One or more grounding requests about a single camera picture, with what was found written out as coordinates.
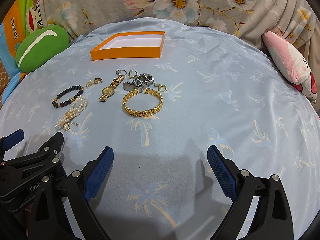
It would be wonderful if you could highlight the green plush pillow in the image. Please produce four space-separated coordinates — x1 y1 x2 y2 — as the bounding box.
15 24 70 73

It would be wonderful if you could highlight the colourful cartoon monkey blanket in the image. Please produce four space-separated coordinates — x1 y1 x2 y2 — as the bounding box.
1 0 43 105

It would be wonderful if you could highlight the gold leaf bangle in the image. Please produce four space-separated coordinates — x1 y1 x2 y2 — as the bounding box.
122 88 164 118

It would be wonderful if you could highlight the gold wristwatch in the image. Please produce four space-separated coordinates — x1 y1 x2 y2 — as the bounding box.
99 69 127 102

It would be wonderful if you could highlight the gold ring pair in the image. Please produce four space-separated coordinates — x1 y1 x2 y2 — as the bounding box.
85 77 104 88

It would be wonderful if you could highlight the gold pendant hoop earring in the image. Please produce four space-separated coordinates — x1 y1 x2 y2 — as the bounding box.
154 82 167 93

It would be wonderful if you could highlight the light blue palm bedsheet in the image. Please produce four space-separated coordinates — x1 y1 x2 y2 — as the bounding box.
1 18 319 239

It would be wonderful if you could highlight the orange shallow box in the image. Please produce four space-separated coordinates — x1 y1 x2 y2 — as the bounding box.
90 31 165 61

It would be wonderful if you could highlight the pearl bracelet with charm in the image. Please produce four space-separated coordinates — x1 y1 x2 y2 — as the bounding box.
54 95 89 132

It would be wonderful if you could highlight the black bead bracelet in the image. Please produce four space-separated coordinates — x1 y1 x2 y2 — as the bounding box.
51 85 85 109

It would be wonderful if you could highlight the grey floral blanket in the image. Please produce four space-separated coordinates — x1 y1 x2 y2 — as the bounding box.
40 0 319 67

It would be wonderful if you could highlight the pink white plush pillow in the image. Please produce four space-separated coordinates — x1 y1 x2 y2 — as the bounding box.
262 31 317 103

